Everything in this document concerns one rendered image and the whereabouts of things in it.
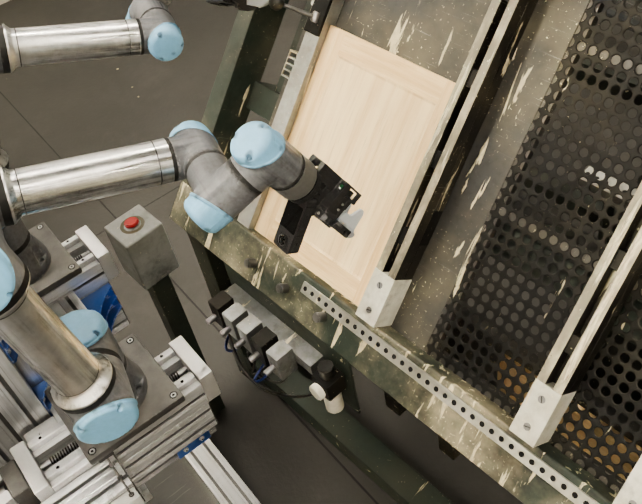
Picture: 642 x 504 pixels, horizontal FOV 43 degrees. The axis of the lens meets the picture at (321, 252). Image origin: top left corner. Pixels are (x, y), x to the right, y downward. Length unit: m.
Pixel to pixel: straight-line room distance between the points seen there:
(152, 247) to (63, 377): 0.89
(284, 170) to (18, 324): 0.47
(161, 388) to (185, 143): 0.58
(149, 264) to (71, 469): 0.71
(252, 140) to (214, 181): 0.09
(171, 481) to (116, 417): 1.12
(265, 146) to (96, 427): 0.59
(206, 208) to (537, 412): 0.78
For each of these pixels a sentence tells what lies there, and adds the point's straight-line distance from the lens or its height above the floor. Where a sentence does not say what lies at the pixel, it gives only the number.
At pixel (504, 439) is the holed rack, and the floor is 0.90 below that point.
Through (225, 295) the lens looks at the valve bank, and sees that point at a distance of 2.23.
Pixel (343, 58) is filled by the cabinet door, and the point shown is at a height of 1.28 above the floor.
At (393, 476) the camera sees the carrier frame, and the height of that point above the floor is 0.18.
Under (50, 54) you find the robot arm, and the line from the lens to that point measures 1.78.
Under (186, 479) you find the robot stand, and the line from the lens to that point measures 2.60.
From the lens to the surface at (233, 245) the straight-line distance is 2.20.
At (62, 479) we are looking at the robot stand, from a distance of 1.79.
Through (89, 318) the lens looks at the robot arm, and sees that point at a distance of 1.62.
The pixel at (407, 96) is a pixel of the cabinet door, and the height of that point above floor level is 1.27.
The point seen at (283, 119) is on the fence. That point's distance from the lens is 2.11.
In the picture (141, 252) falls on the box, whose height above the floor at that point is 0.88.
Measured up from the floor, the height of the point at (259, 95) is 1.10.
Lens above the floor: 2.42
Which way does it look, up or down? 47 degrees down
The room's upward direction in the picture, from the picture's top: 12 degrees counter-clockwise
